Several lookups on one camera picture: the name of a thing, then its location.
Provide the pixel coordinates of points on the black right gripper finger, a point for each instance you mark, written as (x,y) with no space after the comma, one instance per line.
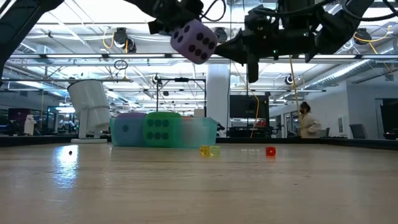
(237,43)
(241,57)

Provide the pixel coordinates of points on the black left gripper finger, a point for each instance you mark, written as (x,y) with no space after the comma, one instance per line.
(160,27)

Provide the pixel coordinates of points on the purple foam die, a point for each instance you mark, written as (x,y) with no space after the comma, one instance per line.
(186,42)
(133,137)

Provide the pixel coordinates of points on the teal translucent plastic bin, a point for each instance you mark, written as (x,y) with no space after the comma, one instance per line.
(199,133)

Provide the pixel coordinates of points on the green foam die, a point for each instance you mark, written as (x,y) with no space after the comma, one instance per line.
(175,129)

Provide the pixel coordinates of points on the small red translucent die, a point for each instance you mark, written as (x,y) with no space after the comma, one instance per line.
(270,151)

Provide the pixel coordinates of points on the small yellow translucent die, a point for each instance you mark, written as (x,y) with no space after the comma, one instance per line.
(204,151)

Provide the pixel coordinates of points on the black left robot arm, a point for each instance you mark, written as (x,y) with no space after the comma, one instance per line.
(18,31)

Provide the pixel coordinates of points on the white building pillar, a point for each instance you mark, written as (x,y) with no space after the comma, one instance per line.
(217,93)

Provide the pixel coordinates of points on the person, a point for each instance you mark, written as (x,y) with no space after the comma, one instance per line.
(308,124)

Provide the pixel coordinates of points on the white cylinder device on stand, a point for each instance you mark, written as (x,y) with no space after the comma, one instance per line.
(90,102)

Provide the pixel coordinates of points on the dark computer monitor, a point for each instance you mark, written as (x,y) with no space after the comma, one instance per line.
(17,113)

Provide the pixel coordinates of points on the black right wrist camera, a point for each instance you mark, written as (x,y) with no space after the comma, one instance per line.
(295,14)

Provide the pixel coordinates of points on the black wall monitor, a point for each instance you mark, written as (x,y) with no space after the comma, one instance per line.
(248,107)

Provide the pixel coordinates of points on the black metal gantry frame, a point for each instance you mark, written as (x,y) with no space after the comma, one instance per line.
(182,80)

